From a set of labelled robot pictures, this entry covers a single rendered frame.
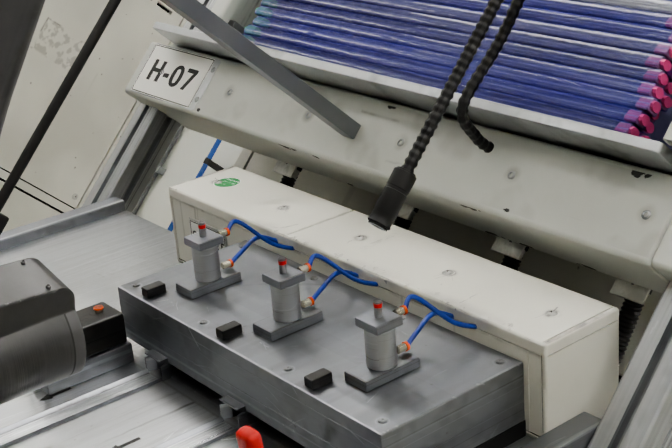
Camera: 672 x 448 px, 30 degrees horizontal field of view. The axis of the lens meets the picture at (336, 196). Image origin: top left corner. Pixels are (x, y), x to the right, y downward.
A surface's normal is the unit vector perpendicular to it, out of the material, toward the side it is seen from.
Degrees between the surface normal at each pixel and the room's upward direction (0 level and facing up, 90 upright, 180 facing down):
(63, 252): 42
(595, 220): 90
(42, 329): 69
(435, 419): 90
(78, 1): 90
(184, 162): 90
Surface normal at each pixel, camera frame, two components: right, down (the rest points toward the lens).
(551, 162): -0.62, -0.43
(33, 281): 0.14, -0.87
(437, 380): -0.07, -0.93
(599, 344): 0.63, 0.23
